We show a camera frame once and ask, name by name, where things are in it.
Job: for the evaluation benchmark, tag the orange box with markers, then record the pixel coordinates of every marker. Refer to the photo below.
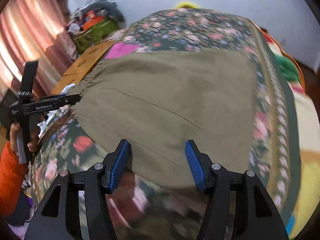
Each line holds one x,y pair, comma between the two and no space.
91,19

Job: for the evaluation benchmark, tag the olive green pants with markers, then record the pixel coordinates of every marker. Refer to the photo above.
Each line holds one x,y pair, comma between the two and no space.
159,100

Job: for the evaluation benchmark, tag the colourful fleece blanket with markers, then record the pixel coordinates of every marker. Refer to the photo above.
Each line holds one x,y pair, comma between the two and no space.
303,222

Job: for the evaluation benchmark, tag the yellow curved foam tube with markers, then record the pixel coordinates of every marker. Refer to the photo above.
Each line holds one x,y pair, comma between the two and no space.
186,5

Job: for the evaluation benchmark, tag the pink window curtain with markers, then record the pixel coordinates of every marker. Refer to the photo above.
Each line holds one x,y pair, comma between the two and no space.
35,30

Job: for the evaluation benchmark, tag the person left hand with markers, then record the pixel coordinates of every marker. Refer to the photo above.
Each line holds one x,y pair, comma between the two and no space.
16,137

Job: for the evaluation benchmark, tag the pink folded garment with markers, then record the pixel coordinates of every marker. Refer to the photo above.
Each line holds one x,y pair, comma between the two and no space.
121,49

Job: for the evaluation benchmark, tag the green storage bag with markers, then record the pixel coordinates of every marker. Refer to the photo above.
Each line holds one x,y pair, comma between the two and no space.
94,35

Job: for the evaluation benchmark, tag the white crumpled papers pile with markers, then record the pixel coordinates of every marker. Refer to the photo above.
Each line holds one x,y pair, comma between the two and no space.
50,115

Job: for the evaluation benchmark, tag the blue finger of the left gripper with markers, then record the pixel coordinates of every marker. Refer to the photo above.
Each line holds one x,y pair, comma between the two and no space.
55,102

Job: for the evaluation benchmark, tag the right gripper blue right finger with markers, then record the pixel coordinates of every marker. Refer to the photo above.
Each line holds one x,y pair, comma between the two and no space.
214,180

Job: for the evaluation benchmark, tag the grey plush pillow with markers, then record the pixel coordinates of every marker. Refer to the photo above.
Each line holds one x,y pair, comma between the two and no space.
109,10

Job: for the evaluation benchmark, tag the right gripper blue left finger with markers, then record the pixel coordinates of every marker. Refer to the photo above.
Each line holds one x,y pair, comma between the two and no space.
102,179

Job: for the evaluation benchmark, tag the dark floral bedspread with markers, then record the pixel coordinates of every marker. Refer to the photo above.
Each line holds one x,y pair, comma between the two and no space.
154,212

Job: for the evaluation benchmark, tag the orange sleeved left forearm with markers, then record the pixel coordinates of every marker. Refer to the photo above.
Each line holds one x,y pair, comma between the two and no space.
12,174

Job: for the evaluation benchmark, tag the wooden lap desk board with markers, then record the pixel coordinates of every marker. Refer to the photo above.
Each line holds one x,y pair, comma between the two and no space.
82,66

